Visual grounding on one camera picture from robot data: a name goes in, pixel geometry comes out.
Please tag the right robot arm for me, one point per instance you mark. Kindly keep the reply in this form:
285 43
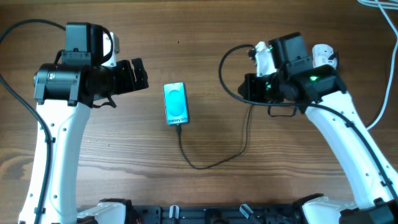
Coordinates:
286 71

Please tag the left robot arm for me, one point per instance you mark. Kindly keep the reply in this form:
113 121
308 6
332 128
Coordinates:
66 91

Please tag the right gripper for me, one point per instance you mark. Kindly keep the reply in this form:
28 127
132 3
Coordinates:
250 84

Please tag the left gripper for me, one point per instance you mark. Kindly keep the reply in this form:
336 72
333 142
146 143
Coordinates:
128 82

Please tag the light blue smartphone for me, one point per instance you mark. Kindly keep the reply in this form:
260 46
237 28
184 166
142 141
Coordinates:
175 100

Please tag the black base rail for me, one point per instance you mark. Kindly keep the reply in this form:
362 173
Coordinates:
273 213

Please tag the white power strip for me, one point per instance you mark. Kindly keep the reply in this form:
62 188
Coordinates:
323 54

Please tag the white USB charger plug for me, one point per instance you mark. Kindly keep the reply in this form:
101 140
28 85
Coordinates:
321 60

